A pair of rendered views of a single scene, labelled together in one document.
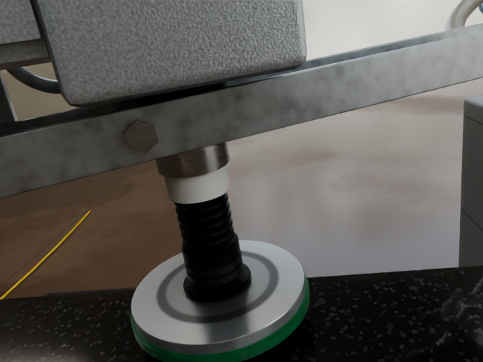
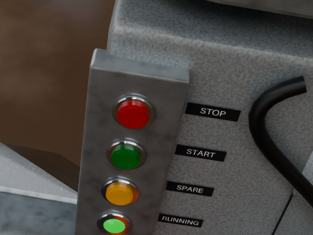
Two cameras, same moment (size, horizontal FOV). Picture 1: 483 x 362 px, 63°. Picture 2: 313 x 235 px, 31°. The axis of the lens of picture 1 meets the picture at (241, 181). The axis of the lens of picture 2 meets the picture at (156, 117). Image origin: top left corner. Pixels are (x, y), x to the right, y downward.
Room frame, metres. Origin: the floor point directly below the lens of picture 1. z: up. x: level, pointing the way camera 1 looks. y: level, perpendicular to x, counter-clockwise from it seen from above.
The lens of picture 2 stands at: (0.90, 0.09, 1.78)
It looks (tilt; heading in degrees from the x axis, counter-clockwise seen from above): 42 degrees down; 190
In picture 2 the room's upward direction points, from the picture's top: 12 degrees clockwise
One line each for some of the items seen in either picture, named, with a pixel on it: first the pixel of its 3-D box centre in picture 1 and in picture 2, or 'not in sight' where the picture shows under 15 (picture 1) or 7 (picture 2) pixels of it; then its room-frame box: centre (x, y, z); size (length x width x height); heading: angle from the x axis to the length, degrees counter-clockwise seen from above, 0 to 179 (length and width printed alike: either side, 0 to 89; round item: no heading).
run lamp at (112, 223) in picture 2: not in sight; (114, 224); (0.56, 0.01, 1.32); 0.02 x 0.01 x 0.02; 104
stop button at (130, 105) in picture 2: not in sight; (133, 114); (0.57, 0.01, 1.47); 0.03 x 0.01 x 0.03; 104
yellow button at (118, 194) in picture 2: not in sight; (119, 193); (0.57, 0.01, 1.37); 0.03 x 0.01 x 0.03; 104
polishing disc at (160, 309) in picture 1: (218, 286); not in sight; (0.42, 0.05, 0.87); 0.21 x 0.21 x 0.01
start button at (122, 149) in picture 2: not in sight; (125, 156); (0.57, 0.01, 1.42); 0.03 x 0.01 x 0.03; 104
